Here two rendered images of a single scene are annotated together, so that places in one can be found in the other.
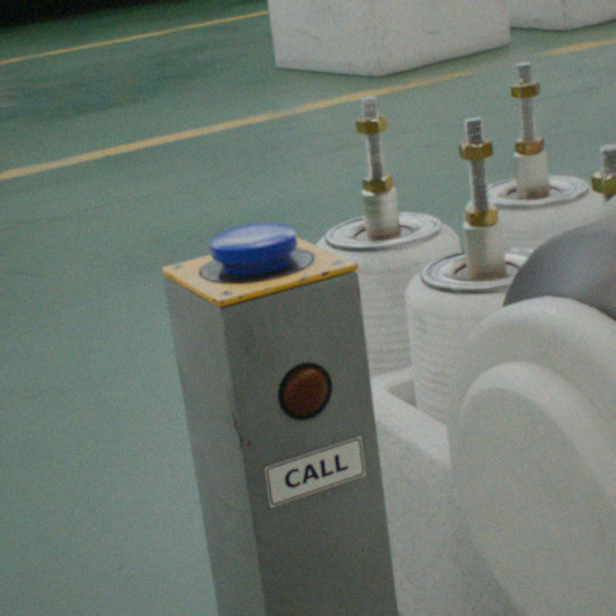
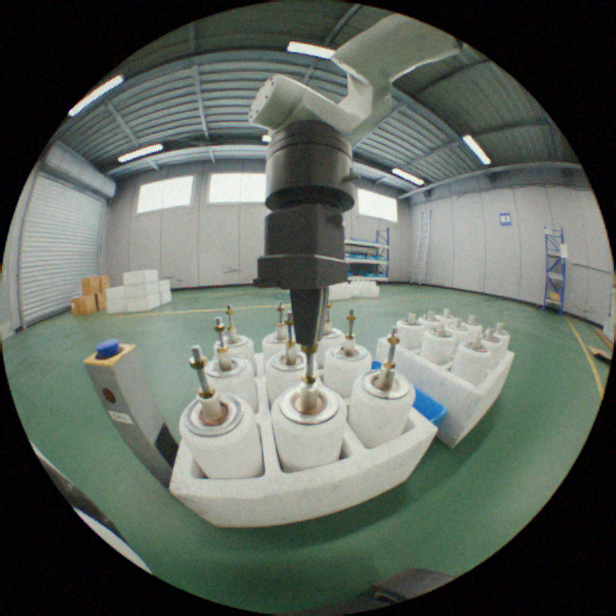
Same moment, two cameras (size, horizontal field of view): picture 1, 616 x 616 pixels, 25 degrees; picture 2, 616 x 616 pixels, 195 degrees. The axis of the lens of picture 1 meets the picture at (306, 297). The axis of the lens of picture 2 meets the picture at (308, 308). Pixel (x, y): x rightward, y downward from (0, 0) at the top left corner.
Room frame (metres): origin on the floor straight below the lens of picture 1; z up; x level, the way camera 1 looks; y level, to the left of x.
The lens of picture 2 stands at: (0.52, -0.29, 0.41)
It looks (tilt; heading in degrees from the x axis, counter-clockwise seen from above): 12 degrees down; 9
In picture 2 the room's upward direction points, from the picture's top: straight up
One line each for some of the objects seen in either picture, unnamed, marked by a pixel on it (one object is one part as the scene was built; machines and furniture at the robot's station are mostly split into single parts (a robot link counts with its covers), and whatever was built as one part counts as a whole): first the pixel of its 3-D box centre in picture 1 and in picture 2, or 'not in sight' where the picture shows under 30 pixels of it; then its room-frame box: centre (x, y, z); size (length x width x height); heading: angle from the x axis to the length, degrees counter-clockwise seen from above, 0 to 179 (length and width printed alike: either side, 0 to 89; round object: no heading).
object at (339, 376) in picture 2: not in sight; (345, 388); (0.85, -0.32, 0.16); 0.10 x 0.10 x 0.18
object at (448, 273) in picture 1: (486, 271); (225, 366); (0.76, -0.10, 0.25); 0.08 x 0.08 x 0.01
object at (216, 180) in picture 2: not in sight; (240, 187); (5.08, 2.38, 2.95); 1.90 x 0.08 x 1.00; 116
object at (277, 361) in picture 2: not in sight; (290, 360); (0.81, -0.21, 0.25); 0.08 x 0.08 x 0.01
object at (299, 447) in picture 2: not in sight; (308, 445); (0.70, -0.26, 0.16); 0.10 x 0.10 x 0.18
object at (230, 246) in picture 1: (255, 254); (108, 349); (0.62, 0.02, 0.32); 0.04 x 0.04 x 0.02
